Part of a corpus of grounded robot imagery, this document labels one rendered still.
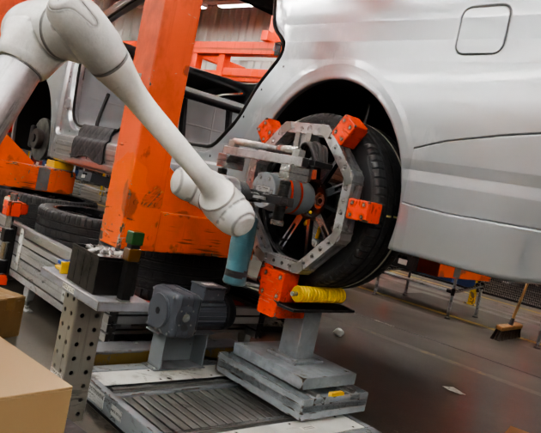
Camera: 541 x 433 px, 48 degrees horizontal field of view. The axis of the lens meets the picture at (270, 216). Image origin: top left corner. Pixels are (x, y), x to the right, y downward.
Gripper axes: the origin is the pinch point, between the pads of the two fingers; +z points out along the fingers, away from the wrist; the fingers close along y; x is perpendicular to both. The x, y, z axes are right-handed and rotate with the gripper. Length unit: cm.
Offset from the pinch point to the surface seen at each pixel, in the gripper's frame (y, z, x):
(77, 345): -30, -45, -58
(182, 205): -62, 6, -11
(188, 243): -60, 11, -26
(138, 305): -11, -38, -39
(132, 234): -10.6, -45.0, -17.9
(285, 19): -53, 31, 73
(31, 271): -153, -13, -62
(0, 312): -110, -40, -71
